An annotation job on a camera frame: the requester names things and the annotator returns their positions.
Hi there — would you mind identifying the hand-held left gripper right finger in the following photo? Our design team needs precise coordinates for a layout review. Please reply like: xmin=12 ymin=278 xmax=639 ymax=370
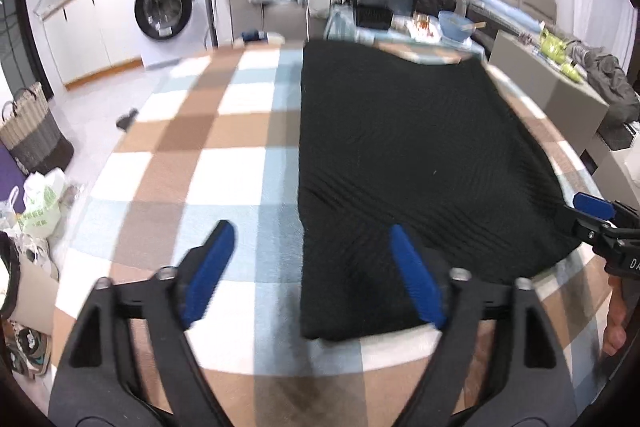
xmin=389 ymin=223 xmax=576 ymax=427

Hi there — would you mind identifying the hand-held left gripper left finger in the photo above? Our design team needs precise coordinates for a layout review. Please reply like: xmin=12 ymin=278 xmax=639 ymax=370
xmin=47 ymin=219 xmax=237 ymax=427

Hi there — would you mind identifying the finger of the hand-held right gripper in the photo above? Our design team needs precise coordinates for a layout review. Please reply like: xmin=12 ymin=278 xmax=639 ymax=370
xmin=573 ymin=193 xmax=616 ymax=222
xmin=557 ymin=206 xmax=603 ymax=244

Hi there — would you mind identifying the black knit shirt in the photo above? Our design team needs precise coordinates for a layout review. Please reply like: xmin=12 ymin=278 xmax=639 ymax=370
xmin=297 ymin=38 xmax=583 ymax=342

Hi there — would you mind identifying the person's right hand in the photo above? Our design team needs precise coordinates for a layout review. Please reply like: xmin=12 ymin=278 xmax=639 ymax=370
xmin=600 ymin=274 xmax=640 ymax=358

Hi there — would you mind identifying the checkered blanket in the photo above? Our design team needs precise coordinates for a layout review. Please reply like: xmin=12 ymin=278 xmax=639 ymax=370
xmin=50 ymin=38 xmax=608 ymax=427

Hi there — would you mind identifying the grey side cabinet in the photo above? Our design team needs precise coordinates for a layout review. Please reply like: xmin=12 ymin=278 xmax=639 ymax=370
xmin=487 ymin=29 xmax=611 ymax=155

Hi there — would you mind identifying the grey garment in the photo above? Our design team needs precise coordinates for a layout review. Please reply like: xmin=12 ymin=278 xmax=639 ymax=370
xmin=575 ymin=42 xmax=640 ymax=128

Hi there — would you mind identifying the lime green cloth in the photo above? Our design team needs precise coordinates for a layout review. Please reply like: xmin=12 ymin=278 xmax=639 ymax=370
xmin=539 ymin=28 xmax=567 ymax=58
xmin=560 ymin=62 xmax=585 ymax=84

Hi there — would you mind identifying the dark sock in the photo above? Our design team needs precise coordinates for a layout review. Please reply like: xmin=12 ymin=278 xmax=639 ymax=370
xmin=116 ymin=108 xmax=141 ymax=130

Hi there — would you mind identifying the cardboard box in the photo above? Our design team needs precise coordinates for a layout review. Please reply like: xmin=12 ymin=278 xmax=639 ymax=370
xmin=0 ymin=252 xmax=61 ymax=338

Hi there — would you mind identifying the white plastic bag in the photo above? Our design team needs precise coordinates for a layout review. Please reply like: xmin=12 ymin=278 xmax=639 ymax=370
xmin=17 ymin=169 xmax=68 ymax=240

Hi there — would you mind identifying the patterned sneaker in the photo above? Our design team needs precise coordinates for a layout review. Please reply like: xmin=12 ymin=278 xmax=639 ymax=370
xmin=5 ymin=327 xmax=51 ymax=378

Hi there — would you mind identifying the light blue pillow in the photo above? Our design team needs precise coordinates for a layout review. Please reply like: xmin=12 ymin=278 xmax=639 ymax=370
xmin=475 ymin=0 xmax=543 ymax=32

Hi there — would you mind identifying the purple bag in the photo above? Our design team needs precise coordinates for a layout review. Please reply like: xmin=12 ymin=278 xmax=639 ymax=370
xmin=0 ymin=147 xmax=28 ymax=212

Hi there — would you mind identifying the woven laundry basket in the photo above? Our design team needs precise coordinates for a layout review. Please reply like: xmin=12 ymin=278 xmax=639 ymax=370
xmin=0 ymin=82 xmax=76 ymax=175

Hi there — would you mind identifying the blue bowl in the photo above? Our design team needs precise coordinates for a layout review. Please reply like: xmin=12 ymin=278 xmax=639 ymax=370
xmin=438 ymin=10 xmax=476 ymax=42

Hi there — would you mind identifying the food tray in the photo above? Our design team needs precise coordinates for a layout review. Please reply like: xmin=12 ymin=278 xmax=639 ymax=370
xmin=400 ymin=14 xmax=443 ymax=42

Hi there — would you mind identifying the white kitchen counter cabinet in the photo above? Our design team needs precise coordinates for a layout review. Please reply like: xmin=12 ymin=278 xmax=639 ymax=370
xmin=37 ymin=0 xmax=146 ymax=90

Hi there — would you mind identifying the white washing machine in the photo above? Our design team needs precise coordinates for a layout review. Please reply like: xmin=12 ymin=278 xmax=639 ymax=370
xmin=122 ymin=0 xmax=216 ymax=68

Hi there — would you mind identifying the dark glass door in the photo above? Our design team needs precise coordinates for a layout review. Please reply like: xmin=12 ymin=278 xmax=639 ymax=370
xmin=0 ymin=0 xmax=53 ymax=108

